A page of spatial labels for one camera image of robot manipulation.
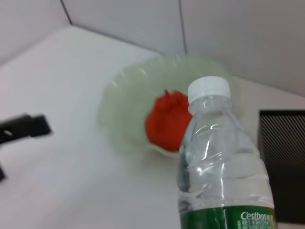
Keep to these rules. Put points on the pale green wavy fruit plate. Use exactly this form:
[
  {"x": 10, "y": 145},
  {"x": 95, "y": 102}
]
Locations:
[{"x": 128, "y": 107}]

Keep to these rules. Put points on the clear water bottle green label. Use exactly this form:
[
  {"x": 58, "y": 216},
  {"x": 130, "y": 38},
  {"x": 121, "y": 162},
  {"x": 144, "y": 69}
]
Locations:
[{"x": 219, "y": 167}]

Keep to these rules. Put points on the red-orange fruit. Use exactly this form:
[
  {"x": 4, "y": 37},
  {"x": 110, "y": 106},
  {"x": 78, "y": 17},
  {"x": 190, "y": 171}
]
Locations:
[{"x": 166, "y": 124}]

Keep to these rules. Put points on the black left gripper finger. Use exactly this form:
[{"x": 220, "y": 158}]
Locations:
[
  {"x": 26, "y": 127},
  {"x": 2, "y": 173}
]

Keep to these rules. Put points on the black mesh pen holder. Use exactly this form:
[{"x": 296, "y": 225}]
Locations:
[{"x": 283, "y": 155}]

